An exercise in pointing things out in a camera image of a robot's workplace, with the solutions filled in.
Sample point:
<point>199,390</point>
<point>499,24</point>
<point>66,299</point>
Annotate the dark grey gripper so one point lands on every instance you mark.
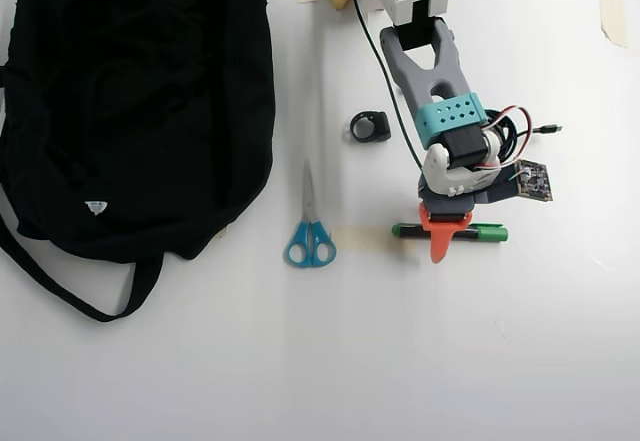
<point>442,226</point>

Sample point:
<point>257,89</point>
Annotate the green and black marker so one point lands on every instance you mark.
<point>490,234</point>

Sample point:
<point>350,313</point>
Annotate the white grey teal robot arm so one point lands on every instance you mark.
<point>425,76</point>

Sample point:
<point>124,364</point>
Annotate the black fabric bag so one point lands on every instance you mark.
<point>125,111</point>

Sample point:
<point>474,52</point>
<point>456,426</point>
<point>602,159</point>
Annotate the wide beige masking tape strip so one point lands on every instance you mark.
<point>360,238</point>

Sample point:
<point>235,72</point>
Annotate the bare camera circuit board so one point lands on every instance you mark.
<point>537,181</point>

